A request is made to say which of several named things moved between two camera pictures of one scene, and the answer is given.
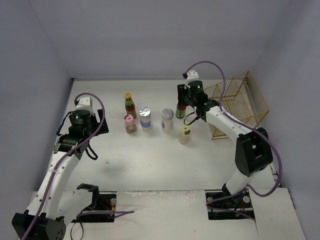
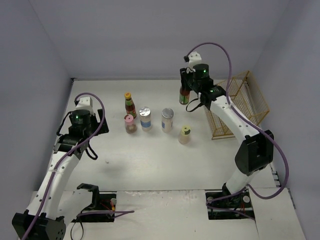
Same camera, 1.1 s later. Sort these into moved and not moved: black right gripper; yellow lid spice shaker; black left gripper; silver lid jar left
Moved: black right gripper
Not moved: silver lid jar left; yellow lid spice shaker; black left gripper
